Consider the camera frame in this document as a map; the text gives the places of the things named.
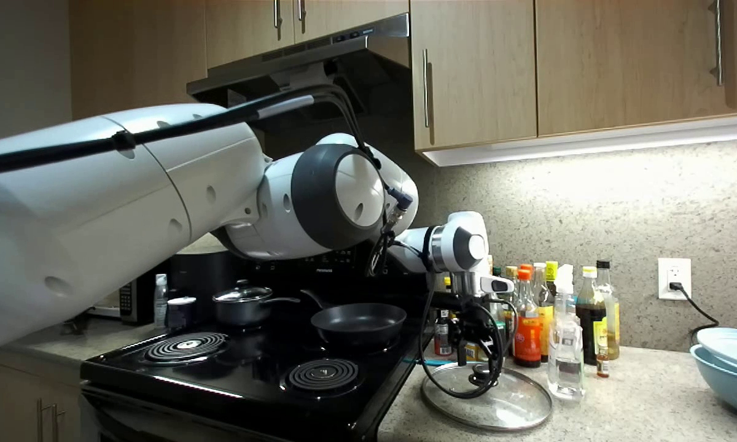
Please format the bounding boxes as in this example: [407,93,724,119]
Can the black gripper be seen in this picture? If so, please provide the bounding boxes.
[444,298,501,386]

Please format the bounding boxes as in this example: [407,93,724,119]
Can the glass lid with black knob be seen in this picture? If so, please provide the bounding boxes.
[421,363,552,432]

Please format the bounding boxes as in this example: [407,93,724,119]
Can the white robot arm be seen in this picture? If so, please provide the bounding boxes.
[0,104,508,347]

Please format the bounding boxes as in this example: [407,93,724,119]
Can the black frying pan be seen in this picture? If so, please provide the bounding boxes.
[303,291,407,350]

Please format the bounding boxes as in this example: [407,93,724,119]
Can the black electric stove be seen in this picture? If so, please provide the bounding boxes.
[79,243,431,442]

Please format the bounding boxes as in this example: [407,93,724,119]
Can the grey pot with glass lid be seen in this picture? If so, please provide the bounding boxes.
[214,286,297,329]

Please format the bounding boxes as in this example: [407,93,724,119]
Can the orange sauce bottle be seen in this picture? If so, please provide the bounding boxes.
[514,262,544,366]

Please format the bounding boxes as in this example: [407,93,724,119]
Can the clear spray bottle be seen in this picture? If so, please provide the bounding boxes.
[548,265,584,400]

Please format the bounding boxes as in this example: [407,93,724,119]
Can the dark soy sauce bottle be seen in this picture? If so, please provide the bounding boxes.
[578,265,605,366]

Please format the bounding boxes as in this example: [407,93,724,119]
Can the yellow label oil bottle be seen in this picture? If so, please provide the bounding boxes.
[594,260,618,363]

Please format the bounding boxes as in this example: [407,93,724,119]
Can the light blue stacked bowls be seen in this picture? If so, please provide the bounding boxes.
[690,326,737,411]

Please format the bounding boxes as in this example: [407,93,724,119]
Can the upper wooden cabinets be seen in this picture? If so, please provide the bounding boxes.
[68,0,737,149]

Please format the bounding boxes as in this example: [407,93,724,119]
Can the wooden cabinets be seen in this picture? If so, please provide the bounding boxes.
[68,0,737,149]
[0,351,88,442]

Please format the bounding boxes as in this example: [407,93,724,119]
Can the range hood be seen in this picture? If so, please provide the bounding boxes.
[187,13,411,110]

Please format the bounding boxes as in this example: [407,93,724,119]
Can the lower wooden cabinets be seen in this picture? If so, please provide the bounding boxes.
[0,351,88,442]

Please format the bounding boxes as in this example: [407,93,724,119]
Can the black power cord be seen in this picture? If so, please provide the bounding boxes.
[668,282,722,329]

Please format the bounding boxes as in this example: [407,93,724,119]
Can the white wall outlet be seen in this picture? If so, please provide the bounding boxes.
[658,259,690,302]

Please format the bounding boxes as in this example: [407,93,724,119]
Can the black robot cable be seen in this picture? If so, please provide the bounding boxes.
[0,82,508,400]

